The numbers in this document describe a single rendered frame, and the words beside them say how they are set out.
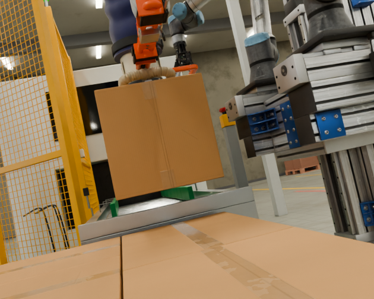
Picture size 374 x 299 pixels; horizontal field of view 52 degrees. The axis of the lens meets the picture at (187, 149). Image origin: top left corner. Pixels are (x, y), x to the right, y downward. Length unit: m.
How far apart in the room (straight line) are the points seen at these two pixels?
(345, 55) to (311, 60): 0.12
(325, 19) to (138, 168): 0.79
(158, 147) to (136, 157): 0.09
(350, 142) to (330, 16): 0.42
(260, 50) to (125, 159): 0.79
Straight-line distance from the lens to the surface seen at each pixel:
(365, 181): 1.56
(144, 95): 1.40
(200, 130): 1.40
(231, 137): 2.16
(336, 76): 1.26
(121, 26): 1.73
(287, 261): 0.64
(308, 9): 1.37
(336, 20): 1.33
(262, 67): 1.74
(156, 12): 1.15
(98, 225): 1.50
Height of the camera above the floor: 0.71
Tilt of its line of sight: 4 degrees up
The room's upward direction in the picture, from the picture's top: 12 degrees counter-clockwise
